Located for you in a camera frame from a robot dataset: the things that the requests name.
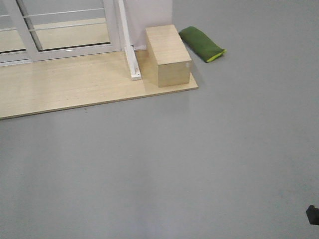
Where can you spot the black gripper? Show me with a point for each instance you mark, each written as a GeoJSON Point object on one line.
{"type": "Point", "coordinates": [313, 215]}

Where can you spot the white framed sliding glass door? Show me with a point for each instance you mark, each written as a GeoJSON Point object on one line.
{"type": "Point", "coordinates": [67, 28]}

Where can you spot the fixed white glass door panel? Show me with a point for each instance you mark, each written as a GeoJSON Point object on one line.
{"type": "Point", "coordinates": [12, 47]}

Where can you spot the light wooden box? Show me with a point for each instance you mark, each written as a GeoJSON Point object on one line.
{"type": "Point", "coordinates": [168, 55]}

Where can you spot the green sandbag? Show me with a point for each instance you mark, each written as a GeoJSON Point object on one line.
{"type": "Point", "coordinates": [201, 44]}

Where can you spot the light wooden base platform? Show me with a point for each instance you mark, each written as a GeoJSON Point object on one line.
{"type": "Point", "coordinates": [60, 84]}

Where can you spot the white wall panel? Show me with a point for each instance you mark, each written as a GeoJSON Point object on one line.
{"type": "Point", "coordinates": [146, 13]}

